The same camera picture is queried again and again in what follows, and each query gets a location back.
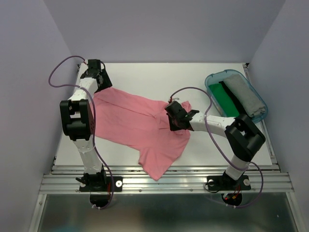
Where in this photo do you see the pink t-shirt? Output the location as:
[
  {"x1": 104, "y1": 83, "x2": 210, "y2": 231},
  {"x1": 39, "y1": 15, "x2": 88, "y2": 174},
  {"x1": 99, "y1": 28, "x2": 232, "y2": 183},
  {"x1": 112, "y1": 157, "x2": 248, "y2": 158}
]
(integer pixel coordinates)
[{"x1": 94, "y1": 87, "x2": 190, "y2": 181}]

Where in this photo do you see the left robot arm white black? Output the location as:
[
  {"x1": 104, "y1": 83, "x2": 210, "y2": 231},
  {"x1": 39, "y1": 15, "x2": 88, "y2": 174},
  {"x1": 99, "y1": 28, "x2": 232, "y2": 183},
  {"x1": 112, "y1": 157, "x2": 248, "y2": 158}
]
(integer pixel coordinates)
[{"x1": 59, "y1": 59, "x2": 112, "y2": 192}]

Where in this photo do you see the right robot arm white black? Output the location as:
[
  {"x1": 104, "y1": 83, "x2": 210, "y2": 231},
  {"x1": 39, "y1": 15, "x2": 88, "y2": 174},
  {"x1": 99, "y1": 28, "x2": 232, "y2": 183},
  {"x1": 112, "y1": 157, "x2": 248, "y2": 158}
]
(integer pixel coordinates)
[{"x1": 165, "y1": 101, "x2": 266, "y2": 193}]

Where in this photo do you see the rolled green t-shirt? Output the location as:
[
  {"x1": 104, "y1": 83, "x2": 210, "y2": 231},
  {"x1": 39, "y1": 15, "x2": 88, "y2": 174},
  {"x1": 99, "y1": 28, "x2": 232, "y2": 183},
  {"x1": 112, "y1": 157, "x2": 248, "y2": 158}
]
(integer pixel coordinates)
[{"x1": 209, "y1": 83, "x2": 239, "y2": 117}]

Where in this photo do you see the blue translucent plastic bin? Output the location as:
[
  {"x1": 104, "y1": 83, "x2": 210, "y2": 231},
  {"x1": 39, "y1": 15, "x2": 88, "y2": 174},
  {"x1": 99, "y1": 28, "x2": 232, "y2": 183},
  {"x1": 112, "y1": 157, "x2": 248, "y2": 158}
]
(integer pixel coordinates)
[{"x1": 205, "y1": 69, "x2": 268, "y2": 123}]

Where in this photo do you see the rolled black t-shirt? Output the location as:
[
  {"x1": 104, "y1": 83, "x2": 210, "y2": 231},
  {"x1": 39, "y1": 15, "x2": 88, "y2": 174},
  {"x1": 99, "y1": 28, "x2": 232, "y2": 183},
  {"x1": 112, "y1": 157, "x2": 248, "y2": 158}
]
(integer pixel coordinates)
[{"x1": 219, "y1": 81, "x2": 247, "y2": 115}]

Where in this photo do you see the rolled grey t-shirt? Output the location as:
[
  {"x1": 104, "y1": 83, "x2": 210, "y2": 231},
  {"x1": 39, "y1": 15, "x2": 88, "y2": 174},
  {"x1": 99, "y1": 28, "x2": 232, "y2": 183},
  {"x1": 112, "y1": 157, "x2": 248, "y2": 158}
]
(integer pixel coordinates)
[{"x1": 224, "y1": 74, "x2": 266, "y2": 117}]

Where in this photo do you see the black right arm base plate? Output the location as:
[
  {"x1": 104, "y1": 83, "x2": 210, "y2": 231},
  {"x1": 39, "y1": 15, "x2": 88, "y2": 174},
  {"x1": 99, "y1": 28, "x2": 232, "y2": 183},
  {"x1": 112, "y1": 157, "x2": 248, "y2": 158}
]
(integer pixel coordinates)
[{"x1": 205, "y1": 175, "x2": 251, "y2": 192}]

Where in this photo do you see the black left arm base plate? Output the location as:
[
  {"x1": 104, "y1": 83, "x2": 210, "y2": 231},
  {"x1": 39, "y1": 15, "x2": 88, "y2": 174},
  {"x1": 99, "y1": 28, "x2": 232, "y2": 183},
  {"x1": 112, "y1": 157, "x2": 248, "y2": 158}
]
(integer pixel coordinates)
[{"x1": 79, "y1": 176, "x2": 123, "y2": 193}]

